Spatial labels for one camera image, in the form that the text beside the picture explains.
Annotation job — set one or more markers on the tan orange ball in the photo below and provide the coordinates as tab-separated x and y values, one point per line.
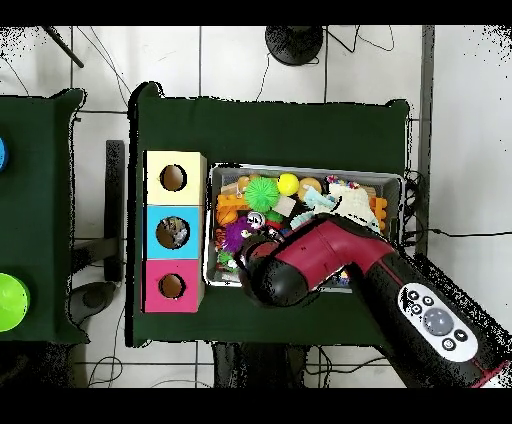
310	186

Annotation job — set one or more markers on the green round bowl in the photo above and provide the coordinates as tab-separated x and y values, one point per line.
11	302

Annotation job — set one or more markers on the dark green table cloth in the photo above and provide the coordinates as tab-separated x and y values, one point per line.
280	136

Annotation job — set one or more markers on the cream white cloth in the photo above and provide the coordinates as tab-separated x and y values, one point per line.
354	204

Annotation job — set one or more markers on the wooden box with three holes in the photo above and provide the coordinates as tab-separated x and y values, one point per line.
156	164

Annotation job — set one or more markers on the small wooden block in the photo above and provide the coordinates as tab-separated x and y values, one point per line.
284	206

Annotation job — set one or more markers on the silver crushed can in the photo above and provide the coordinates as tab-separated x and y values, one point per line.
178	234

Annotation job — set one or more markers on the orange toy building block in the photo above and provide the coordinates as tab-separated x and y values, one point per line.
232	210

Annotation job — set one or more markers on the small white black ball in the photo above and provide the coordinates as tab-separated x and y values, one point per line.
256	220

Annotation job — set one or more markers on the yellow ball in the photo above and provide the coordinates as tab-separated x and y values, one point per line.
287	184

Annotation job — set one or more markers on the purple spiky ball with eyes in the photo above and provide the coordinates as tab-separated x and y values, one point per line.
237	234

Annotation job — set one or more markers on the shallow clear mesh bin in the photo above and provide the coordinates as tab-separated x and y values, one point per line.
394	182

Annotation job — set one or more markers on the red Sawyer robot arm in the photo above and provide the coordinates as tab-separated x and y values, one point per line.
336	256

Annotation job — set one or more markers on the green spiky rubber ball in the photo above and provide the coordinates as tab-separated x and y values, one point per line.
262	193

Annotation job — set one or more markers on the small orange plastic toy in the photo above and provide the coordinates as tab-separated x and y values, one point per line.
380	210

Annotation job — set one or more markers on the black pole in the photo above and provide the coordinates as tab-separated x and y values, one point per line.
64	48

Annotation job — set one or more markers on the black round stand base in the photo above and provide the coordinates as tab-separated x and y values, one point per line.
294	44

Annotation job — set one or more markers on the blue round object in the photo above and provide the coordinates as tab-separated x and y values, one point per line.
2	154

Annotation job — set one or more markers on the green toy with white eyes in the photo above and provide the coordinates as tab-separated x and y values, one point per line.
226	258

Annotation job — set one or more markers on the green cloth side table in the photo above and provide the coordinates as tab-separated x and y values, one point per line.
40	200

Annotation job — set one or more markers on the black panel stand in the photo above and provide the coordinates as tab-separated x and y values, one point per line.
115	208

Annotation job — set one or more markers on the grey round stand foot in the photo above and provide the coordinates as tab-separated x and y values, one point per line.
94	300

